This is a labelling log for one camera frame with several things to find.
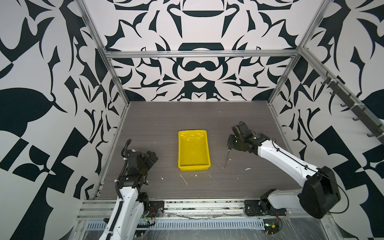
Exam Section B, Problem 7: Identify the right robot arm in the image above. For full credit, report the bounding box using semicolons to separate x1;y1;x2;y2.
227;122;342;219

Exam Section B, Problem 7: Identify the yellow plastic bin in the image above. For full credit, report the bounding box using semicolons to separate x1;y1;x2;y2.
178;130;211;172

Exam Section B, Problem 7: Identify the black wall hook rail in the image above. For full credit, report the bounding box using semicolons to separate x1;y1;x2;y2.
320;71;384;145

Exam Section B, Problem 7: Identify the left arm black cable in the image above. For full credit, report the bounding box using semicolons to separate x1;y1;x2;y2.
115;137;133;193

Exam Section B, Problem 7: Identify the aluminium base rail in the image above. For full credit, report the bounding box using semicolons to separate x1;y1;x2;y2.
74;197;334;223

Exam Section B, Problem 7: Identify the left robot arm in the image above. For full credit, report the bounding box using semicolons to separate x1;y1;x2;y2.
100;150;158;240

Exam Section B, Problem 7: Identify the black yellow handled screwdriver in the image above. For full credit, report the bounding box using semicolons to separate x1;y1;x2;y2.
224;145;232;169

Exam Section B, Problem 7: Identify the white slotted cable duct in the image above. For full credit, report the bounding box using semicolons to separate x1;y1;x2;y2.
85;218;266;231

